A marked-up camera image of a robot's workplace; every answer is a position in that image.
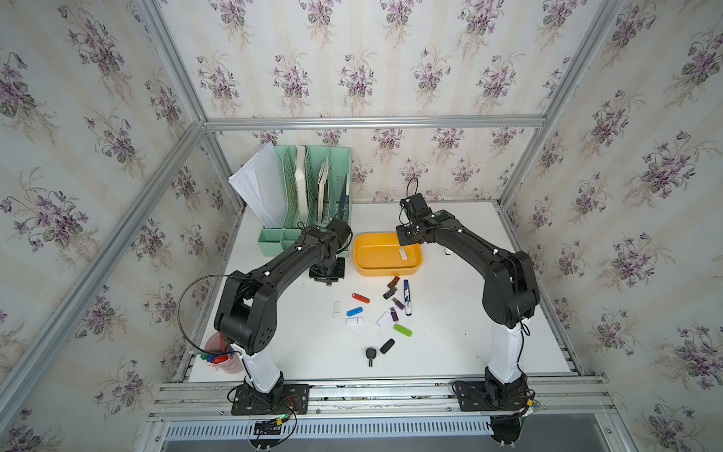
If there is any blue usb drive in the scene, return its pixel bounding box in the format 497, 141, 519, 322
346, 307, 363, 318

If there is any green usb drive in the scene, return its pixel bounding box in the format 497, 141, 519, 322
393, 323, 412, 337

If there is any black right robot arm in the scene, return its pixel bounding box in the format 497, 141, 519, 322
395, 192, 540, 416

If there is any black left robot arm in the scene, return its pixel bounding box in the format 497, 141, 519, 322
176, 218, 353, 402

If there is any red usb drive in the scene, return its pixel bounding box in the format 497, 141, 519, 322
351, 293, 370, 304

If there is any yellow plastic storage box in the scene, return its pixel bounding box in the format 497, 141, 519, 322
353, 233, 424, 277

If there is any black oval usb drive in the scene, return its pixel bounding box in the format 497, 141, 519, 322
380, 339, 395, 354

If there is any blue white marker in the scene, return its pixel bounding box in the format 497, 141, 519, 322
403, 280, 412, 316

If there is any green desk file organizer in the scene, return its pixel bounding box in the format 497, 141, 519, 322
257, 146, 352, 257

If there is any beige notebook in organizer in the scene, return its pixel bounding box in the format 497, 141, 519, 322
316, 158, 329, 223

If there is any white book in organizer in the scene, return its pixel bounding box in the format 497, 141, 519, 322
294, 146, 309, 223

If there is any white paper stack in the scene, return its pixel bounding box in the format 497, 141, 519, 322
228, 142, 287, 229

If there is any pink pen cup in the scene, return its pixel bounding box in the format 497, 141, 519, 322
201, 333, 244, 375

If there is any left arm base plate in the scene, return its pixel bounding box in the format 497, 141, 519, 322
227, 383, 311, 415

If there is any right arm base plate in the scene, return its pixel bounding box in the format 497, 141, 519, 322
452, 380, 535, 412

